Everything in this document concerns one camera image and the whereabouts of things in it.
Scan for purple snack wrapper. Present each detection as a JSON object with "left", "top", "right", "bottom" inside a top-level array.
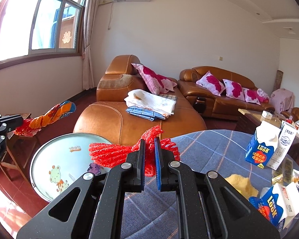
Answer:
[{"left": 87, "top": 162, "right": 102, "bottom": 176}]

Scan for red foam net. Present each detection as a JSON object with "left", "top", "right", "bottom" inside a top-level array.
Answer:
[{"left": 89, "top": 125, "right": 180, "bottom": 177}]

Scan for blue look carton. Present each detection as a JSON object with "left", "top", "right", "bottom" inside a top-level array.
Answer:
[
  {"left": 245, "top": 121, "right": 280, "bottom": 169},
  {"left": 248, "top": 182, "right": 299, "bottom": 232}
]

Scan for light green trash bin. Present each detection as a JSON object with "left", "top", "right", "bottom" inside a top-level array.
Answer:
[{"left": 30, "top": 133, "right": 110, "bottom": 202}]

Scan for wooden folding stool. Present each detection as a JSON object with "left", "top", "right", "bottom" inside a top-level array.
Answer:
[{"left": 0, "top": 112, "right": 40, "bottom": 182}]

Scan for orange blue cloth bag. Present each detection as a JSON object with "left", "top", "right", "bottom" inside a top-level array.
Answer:
[{"left": 13, "top": 100, "right": 76, "bottom": 137}]

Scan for yellow plastic bag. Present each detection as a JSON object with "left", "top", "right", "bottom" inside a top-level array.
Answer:
[{"left": 225, "top": 174, "right": 259, "bottom": 200}]

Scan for blue plaid tablecloth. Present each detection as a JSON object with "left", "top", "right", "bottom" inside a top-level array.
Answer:
[{"left": 121, "top": 130, "right": 299, "bottom": 238}]

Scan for clear dark snack sachets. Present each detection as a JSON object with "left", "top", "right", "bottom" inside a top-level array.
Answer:
[{"left": 271, "top": 158, "right": 293, "bottom": 186}]

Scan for standing blue LOOK carton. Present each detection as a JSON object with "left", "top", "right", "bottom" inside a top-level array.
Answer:
[{"left": 245, "top": 121, "right": 280, "bottom": 169}]

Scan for brown leather chaise sofa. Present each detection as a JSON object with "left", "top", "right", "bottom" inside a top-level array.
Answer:
[{"left": 73, "top": 54, "right": 208, "bottom": 147}]

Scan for small white snack packet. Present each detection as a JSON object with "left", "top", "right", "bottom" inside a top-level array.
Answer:
[{"left": 291, "top": 169, "right": 299, "bottom": 188}]

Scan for wooden coffee table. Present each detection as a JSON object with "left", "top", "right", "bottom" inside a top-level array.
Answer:
[{"left": 235, "top": 109, "right": 299, "bottom": 158}]

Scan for folded blue striped cloth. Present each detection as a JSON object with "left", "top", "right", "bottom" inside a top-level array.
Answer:
[{"left": 126, "top": 106, "right": 166, "bottom": 121}]

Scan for brown leather long sofa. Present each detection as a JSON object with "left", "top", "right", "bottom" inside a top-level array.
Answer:
[{"left": 178, "top": 66, "right": 274, "bottom": 120}]

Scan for white tall milk carton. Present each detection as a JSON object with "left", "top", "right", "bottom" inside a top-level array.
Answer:
[{"left": 266, "top": 121, "right": 297, "bottom": 170}]

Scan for folded white cloth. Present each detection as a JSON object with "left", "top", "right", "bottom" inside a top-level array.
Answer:
[{"left": 124, "top": 89, "right": 176, "bottom": 118}]

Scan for pink floral pillow right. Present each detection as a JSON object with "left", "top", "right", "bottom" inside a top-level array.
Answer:
[{"left": 242, "top": 87, "right": 260, "bottom": 105}]

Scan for pink floral pillow middle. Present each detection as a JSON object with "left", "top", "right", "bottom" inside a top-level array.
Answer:
[{"left": 223, "top": 79, "right": 245, "bottom": 101}]

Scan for pink floral pillow left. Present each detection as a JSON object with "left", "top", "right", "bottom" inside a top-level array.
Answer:
[{"left": 196, "top": 71, "right": 225, "bottom": 97}]

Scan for brown leather armchair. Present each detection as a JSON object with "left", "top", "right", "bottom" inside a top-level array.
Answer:
[{"left": 280, "top": 107, "right": 299, "bottom": 122}]

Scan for pink floral pillow on chaise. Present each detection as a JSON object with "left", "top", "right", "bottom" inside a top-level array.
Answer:
[{"left": 132, "top": 63, "right": 177, "bottom": 95}]

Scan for pink covered side stand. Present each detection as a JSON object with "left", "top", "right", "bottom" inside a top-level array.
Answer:
[{"left": 269, "top": 88, "right": 294, "bottom": 113}]

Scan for beige curtain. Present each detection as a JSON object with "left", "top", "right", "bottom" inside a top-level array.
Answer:
[{"left": 82, "top": 0, "right": 100, "bottom": 90}]

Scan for window with frame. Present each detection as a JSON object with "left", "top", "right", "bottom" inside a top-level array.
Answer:
[{"left": 0, "top": 0, "right": 86, "bottom": 70}]

